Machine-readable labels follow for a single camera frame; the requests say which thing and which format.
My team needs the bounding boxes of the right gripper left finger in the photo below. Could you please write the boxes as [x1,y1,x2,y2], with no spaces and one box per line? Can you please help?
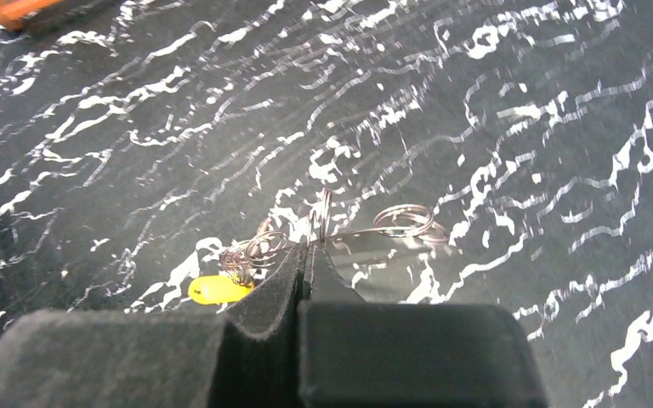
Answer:
[0,245,307,407]

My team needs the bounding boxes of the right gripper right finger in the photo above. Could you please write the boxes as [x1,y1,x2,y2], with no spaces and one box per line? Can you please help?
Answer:
[298,245,548,407]

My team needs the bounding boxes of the yellow tagged key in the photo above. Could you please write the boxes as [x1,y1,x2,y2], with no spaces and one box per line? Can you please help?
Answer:
[187,275,255,305]

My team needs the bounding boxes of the white keyring holder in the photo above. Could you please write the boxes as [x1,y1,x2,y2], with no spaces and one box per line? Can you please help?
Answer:
[219,189,449,287]

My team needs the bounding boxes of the orange wooden rack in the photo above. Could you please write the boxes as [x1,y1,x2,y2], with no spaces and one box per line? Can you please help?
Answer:
[0,0,61,31]

